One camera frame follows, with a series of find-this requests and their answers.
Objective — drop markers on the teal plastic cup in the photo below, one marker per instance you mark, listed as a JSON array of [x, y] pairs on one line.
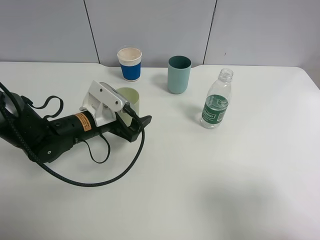
[[179, 68]]

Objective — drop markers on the light green plastic cup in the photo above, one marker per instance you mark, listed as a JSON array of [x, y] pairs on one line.
[[134, 99]]

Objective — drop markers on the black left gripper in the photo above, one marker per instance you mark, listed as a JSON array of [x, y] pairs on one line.
[[72, 129]]

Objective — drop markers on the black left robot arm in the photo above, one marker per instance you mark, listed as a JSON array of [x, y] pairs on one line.
[[33, 128]]

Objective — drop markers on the blue white paper cup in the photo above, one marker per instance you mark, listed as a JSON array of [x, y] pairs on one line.
[[130, 62]]

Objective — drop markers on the clear water bottle green label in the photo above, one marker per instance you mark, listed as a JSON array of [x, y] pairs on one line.
[[217, 100]]

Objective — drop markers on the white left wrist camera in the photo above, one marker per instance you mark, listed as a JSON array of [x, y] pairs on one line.
[[103, 102]]

